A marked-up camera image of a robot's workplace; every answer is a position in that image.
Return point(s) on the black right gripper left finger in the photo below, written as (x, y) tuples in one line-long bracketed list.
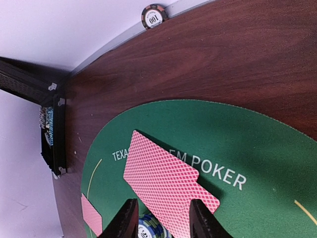
[(125, 222)]

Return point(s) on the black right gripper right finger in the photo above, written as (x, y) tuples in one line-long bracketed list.
[(203, 224)]

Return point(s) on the dark blue chip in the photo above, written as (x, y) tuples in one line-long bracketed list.
[(150, 227)]

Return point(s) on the dealt card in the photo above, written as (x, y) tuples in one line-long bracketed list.
[(159, 179), (91, 216)]

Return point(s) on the round green poker mat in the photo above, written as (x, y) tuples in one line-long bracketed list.
[(263, 172)]

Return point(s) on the black poker case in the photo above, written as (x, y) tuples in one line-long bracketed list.
[(42, 85)]

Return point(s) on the brown chip against wall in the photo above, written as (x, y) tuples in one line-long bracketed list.
[(153, 15)]

